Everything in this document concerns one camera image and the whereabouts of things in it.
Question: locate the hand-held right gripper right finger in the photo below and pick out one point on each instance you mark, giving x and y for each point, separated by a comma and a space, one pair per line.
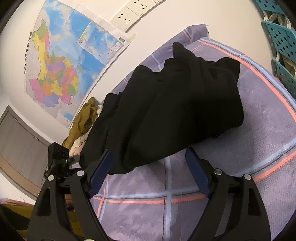
196, 171

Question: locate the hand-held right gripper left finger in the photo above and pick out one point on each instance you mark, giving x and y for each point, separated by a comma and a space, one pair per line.
101, 171

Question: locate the black coat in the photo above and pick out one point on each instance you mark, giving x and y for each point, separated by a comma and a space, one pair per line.
173, 104

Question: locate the grey door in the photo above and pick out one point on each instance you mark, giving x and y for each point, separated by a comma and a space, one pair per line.
18, 143

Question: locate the mustard yellow garment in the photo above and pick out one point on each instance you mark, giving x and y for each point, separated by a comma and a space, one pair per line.
81, 122

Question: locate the olive yellow buttoned garment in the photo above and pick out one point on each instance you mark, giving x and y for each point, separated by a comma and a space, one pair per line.
20, 210

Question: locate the purple plaid bed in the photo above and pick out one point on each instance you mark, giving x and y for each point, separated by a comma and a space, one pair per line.
254, 139

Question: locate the white bag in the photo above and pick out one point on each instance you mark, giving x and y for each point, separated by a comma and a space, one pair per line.
289, 62
285, 22

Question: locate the large colourful wall map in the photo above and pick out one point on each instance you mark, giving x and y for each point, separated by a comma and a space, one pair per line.
57, 69

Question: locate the small blue wall map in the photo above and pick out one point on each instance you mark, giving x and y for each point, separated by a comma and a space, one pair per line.
99, 44

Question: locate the white wall socket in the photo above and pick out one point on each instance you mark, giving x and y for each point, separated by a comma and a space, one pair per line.
126, 18
142, 7

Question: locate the white wall switch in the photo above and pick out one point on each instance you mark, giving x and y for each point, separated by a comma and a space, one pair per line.
160, 1

